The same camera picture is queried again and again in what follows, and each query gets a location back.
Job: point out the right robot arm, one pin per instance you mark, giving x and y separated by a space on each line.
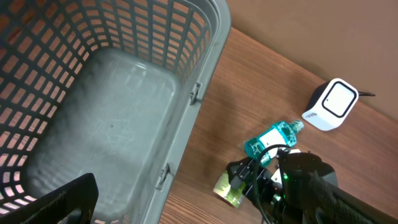
290 198

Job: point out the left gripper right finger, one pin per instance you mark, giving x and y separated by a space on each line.
329 204

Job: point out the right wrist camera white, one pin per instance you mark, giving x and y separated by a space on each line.
276 177

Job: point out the grey plastic mesh basket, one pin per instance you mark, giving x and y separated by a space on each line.
108 87

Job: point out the blue mouthwash bottle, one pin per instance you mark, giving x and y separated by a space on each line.
279 133

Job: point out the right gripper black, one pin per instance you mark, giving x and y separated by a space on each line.
243 171

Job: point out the green lid spice jar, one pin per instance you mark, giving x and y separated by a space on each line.
223 190

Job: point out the white barcode scanner box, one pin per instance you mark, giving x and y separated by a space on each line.
330 104

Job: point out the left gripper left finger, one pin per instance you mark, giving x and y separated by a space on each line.
75 202

